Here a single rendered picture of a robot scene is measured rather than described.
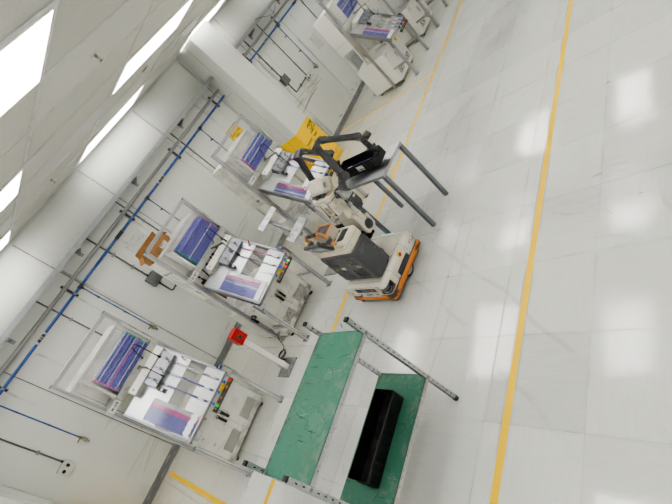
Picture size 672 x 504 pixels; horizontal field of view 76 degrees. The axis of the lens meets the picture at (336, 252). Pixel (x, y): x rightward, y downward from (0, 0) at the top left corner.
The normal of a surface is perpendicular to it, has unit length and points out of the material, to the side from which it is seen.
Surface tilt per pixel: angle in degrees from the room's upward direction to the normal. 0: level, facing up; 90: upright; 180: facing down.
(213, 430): 90
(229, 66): 90
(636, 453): 0
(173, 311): 90
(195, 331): 90
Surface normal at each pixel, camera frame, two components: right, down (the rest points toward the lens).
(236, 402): 0.62, -0.19
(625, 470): -0.71, -0.56
